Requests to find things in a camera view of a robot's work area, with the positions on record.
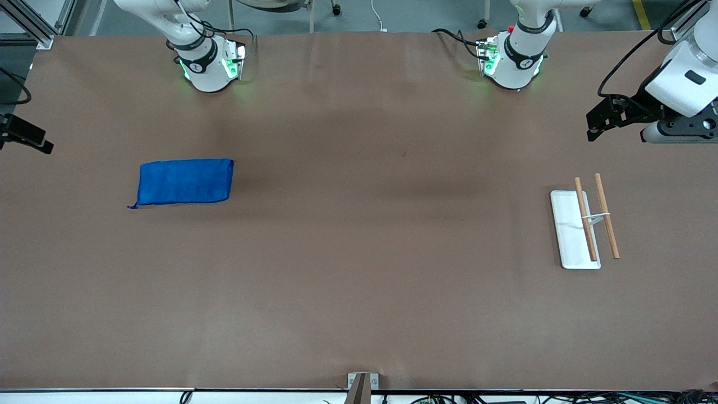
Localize grey metal bracket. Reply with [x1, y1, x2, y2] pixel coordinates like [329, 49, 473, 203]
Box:
[346, 372, 380, 404]

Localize white rack with wooden bars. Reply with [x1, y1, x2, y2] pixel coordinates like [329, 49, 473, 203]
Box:
[550, 173, 621, 270]

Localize blue microfiber towel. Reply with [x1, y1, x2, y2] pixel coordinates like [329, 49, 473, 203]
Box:
[127, 158, 235, 210]

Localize aluminium frame profile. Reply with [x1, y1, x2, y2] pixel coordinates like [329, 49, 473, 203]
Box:
[670, 0, 708, 43]
[0, 0, 75, 51]

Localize white power cable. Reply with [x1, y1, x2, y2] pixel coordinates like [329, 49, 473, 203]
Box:
[370, 0, 389, 33]

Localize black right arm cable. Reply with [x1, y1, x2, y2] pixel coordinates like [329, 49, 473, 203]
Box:
[0, 66, 32, 105]

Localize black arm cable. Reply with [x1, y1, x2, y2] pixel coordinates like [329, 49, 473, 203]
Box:
[597, 0, 703, 99]
[0, 66, 32, 105]

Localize black left base cable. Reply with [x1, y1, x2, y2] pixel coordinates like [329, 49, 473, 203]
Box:
[432, 28, 484, 60]

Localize beige stool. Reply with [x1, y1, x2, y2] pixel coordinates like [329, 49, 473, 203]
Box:
[227, 0, 316, 33]

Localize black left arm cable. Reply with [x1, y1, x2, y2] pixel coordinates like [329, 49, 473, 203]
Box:
[597, 0, 703, 99]

